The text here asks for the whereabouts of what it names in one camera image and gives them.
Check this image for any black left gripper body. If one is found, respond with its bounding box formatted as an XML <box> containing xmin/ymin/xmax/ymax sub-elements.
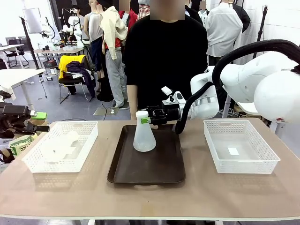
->
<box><xmin>0</xmin><ymin>105</ymin><xmax>30</xmax><ymax>139</ymax></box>

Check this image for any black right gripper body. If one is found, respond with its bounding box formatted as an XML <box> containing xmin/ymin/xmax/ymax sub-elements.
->
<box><xmin>161</xmin><ymin>106</ymin><xmax>182</xmax><ymax>123</ymax></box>

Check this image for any translucent plastic Erlenmeyer flask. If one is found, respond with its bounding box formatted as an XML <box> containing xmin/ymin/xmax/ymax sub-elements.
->
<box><xmin>133</xmin><ymin>110</ymin><xmax>157</xmax><ymax>153</ymax></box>

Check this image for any person's right forearm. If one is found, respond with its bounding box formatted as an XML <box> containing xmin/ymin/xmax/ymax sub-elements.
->
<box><xmin>127</xmin><ymin>84</ymin><xmax>139</xmax><ymax>114</ymax></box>

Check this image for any green white cardboard box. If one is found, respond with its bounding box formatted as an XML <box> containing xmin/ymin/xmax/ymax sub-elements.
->
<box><xmin>9</xmin><ymin>135</ymin><xmax>35</xmax><ymax>157</ymax></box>

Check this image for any white perforated plastic basket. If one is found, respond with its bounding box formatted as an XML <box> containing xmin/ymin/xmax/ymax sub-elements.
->
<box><xmin>203</xmin><ymin>119</ymin><xmax>281</xmax><ymax>174</ymax></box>
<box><xmin>22</xmin><ymin>120</ymin><xmax>98</xmax><ymax>173</ymax></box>

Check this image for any dark brown serving tray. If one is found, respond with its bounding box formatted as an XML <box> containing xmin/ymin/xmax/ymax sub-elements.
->
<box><xmin>107</xmin><ymin>124</ymin><xmax>187</xmax><ymax>186</ymax></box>

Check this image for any black metal-legged chair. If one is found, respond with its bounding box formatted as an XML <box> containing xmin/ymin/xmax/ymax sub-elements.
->
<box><xmin>58</xmin><ymin>55</ymin><xmax>95</xmax><ymax>104</ymax></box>

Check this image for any person in black shirt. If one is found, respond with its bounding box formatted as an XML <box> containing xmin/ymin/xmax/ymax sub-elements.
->
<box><xmin>123</xmin><ymin>14</ymin><xmax>209</xmax><ymax>120</ymax></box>

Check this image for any yellow garment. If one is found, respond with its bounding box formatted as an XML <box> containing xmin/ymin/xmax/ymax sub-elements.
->
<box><xmin>58</xmin><ymin>54</ymin><xmax>86</xmax><ymax>80</ymax></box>

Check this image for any dark purple clothes pile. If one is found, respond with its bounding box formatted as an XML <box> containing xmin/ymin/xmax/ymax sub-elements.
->
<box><xmin>62</xmin><ymin>60</ymin><xmax>97</xmax><ymax>98</ymax></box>

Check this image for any black office chair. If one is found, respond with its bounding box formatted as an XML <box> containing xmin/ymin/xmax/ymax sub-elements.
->
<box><xmin>4</xmin><ymin>37</ymin><xmax>30</xmax><ymax>69</ymax></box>

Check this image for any black light stand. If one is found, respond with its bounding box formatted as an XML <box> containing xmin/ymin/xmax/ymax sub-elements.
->
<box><xmin>19</xmin><ymin>16</ymin><xmax>39</xmax><ymax>70</ymax></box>

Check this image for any mannequin in cream jacket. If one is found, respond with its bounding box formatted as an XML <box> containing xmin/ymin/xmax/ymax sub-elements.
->
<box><xmin>99</xmin><ymin>0</ymin><xmax>129</xmax><ymax>108</ymax></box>

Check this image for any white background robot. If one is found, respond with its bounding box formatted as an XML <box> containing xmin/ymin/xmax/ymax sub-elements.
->
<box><xmin>61</xmin><ymin>7</ymin><xmax>83</xmax><ymax>45</ymax></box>

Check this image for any mannequin in white shirt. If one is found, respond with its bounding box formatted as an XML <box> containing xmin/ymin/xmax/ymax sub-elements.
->
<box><xmin>204</xmin><ymin>0</ymin><xmax>243</xmax><ymax>59</ymax></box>

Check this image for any mannequin in white tank top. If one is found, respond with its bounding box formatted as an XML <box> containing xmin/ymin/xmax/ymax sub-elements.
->
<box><xmin>83</xmin><ymin>0</ymin><xmax>105</xmax><ymax>92</ymax></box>

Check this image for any black tripod stand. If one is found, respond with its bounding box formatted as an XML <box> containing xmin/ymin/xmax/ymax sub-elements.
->
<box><xmin>256</xmin><ymin>4</ymin><xmax>269</xmax><ymax>43</ymax></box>

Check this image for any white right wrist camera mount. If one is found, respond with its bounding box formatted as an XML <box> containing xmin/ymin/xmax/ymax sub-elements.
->
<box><xmin>161</xmin><ymin>86</ymin><xmax>188</xmax><ymax>109</ymax></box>

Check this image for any grey mannequin base plate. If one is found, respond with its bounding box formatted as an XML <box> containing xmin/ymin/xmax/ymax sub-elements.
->
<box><xmin>93</xmin><ymin>107</ymin><xmax>116</xmax><ymax>117</ymax></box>

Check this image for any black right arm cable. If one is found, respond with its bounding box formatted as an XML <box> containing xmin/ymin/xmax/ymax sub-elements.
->
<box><xmin>175</xmin><ymin>39</ymin><xmax>300</xmax><ymax>135</ymax></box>

